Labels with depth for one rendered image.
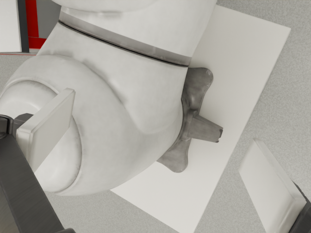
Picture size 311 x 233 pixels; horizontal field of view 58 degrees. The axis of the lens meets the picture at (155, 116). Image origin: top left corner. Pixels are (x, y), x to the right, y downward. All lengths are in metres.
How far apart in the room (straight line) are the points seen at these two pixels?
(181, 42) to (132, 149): 0.11
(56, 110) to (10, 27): 0.65
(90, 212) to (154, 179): 1.35
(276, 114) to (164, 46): 1.06
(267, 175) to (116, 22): 0.17
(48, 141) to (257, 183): 0.13
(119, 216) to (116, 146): 1.49
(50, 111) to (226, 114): 0.34
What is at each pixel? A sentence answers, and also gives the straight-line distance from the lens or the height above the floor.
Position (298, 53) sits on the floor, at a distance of 1.28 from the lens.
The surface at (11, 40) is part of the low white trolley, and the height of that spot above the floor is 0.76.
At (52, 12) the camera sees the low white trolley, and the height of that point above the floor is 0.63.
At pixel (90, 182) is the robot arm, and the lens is 0.27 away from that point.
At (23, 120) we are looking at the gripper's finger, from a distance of 0.17.
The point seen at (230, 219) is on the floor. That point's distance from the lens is 1.49.
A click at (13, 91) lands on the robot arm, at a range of 0.27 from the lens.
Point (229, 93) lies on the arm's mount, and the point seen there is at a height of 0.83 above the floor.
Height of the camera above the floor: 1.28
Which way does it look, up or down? 64 degrees down
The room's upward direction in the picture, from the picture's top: 114 degrees counter-clockwise
